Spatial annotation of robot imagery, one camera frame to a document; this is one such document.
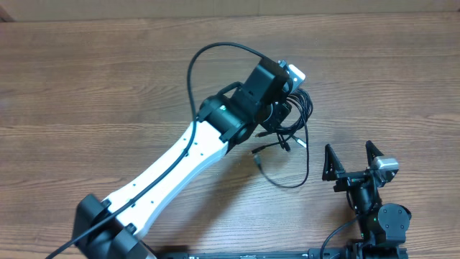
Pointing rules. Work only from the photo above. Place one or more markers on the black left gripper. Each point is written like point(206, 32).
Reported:
point(281, 111)

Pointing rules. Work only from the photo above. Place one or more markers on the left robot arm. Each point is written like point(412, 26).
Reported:
point(115, 226)

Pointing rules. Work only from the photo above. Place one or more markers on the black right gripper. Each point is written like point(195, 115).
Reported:
point(333, 172)

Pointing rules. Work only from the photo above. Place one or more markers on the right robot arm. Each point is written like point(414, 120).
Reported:
point(382, 227)

